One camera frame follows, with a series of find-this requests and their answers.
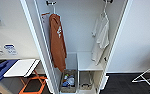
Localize white wardrobe door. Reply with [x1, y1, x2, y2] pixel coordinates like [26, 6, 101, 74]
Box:
[99, 0, 134, 92]
[19, 0, 57, 94]

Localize grey wardrobe divider panel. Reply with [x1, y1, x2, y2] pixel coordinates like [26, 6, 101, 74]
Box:
[65, 52, 79, 71]

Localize orange hanging garment white print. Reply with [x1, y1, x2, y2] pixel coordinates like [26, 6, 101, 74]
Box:
[48, 13, 68, 73]

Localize white wardrobe carcass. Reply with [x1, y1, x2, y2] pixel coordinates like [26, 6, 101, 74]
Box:
[24, 0, 130, 94]

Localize white hanging shirt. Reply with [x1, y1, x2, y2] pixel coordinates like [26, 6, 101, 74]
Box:
[90, 11, 111, 66]

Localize small tan bag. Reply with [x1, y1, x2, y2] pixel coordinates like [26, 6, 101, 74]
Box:
[79, 71, 95, 91]

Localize woven storage basket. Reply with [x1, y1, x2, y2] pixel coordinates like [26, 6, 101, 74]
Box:
[59, 69, 78, 94]

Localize white clothes hanger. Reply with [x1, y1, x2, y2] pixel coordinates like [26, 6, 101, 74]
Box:
[99, 2, 110, 19]
[50, 3, 59, 17]

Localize orange folding stand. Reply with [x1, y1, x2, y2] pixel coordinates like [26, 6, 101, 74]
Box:
[18, 75, 47, 94]

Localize white folding table top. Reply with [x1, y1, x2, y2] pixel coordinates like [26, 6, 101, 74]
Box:
[3, 58, 41, 79]

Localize black hanger rail bracket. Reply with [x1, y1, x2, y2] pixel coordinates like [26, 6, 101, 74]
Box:
[45, 0, 58, 6]
[102, 0, 114, 5]

